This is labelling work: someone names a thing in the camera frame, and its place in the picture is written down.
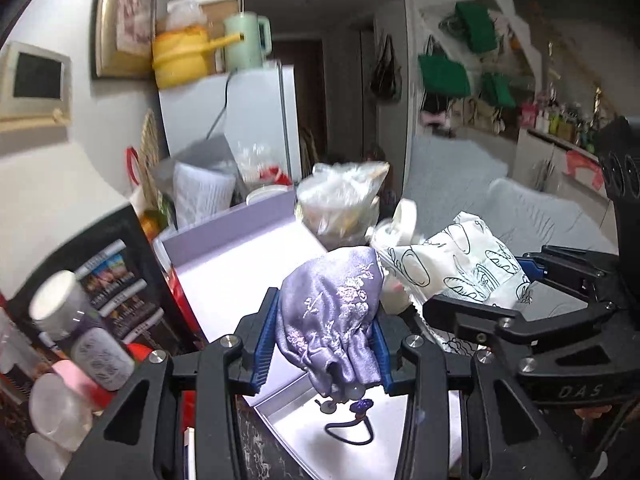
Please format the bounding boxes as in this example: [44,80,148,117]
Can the translucent plastic cup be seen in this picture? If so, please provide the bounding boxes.
[27,372,93,451]
[25,432,71,480]

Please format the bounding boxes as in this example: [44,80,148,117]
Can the green tote bag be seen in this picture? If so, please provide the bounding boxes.
[481,72,516,108]
[455,2,498,53]
[418,52,472,98]

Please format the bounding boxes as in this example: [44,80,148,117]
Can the dark wooden door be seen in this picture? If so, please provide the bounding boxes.
[272,37,326,171]

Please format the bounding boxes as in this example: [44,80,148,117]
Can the grey sofa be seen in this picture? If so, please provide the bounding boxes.
[402,132,621,286]

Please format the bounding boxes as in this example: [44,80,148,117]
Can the pink cup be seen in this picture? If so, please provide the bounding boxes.
[50,360,116,411]

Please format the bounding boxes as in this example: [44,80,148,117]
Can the round woven mat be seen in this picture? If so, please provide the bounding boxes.
[135,109,163,201]

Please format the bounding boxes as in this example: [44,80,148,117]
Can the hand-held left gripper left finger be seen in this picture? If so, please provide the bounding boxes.
[60,287,281,480]

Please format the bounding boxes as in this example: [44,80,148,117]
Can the pink plastic bag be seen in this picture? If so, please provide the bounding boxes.
[565,152,603,188]

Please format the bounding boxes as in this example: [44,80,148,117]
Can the yellow pot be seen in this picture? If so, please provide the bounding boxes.
[151,30,246,90]

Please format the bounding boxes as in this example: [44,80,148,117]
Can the patterned label bottle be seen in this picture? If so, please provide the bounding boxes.
[28,270,136,391]

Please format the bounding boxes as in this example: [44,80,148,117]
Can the black power cable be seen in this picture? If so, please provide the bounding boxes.
[205,72,233,141]

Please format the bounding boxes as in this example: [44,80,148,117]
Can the row of bottles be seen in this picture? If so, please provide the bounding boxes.
[520,87,601,153]

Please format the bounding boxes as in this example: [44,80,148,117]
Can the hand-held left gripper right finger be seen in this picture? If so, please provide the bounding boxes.
[370,317,576,480]

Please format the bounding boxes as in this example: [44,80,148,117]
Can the white printed cloth bag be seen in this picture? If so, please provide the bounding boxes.
[372,211,533,356]

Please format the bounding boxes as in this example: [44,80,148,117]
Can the white ribbed bag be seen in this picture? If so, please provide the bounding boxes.
[172,160,236,228]

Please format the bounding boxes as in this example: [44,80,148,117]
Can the cardboard box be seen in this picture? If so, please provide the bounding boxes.
[197,0,241,73]

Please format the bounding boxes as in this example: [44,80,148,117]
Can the framed picture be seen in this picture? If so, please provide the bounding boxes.
[91,0,158,80]

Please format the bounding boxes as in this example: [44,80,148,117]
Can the pale green jug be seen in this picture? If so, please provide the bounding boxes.
[222,12,273,72]

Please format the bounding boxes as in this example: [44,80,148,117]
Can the hanging dark bags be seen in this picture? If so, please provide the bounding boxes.
[370,35,403,103]

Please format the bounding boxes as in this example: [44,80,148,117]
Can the clear plastic food bag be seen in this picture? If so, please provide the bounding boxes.
[296,161,391,251]

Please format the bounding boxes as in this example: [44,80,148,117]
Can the white round lid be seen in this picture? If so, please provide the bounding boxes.
[246,185,296,206]

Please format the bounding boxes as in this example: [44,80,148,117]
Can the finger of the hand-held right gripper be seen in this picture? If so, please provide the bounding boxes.
[517,246,622,307]
[422,292,617,357]

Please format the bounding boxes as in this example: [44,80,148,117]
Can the white cabinet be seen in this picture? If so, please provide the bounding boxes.
[515,127,621,241]

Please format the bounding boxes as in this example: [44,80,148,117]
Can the black printed box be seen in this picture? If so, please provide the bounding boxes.
[10,205,196,356]

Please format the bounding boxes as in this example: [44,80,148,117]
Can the clear bag with red item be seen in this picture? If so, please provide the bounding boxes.
[235,140,293,196]

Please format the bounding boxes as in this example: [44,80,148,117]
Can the red ring handle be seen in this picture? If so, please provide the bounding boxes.
[125,146,143,186]

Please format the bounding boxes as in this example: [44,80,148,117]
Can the grey paper bag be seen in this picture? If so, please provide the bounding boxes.
[152,132,241,196]

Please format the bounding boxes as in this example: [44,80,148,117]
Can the purple embroidered drawstring pouch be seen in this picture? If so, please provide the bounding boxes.
[277,246,386,448]

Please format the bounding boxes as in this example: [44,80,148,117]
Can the wall intercom panel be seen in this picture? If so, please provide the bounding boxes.
[0,42,72,133]

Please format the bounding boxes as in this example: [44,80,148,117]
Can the white fridge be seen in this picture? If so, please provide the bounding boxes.
[159,60,302,201]

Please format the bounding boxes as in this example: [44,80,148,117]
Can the red box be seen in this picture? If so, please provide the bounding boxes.
[167,265,211,431]

